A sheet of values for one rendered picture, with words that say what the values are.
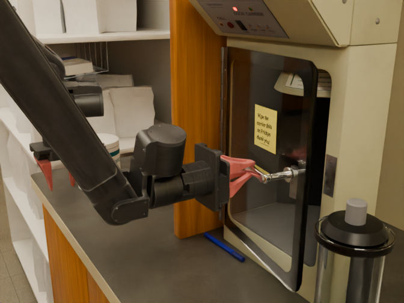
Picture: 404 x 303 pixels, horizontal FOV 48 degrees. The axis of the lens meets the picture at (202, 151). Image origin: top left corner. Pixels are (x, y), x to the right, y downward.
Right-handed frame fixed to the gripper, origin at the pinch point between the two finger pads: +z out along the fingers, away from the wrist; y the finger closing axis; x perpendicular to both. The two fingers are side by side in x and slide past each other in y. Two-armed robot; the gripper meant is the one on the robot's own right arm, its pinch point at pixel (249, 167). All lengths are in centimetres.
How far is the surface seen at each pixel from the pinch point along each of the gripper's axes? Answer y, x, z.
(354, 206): 0.8, -21.6, 1.3
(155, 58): 3, 140, 51
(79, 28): 19, 119, 9
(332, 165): 2.0, -10.7, 8.8
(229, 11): 25.8, 8.7, 1.5
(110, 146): -12, 62, -2
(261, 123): 6.5, 3.1, 5.0
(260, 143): 2.7, 3.2, 5.0
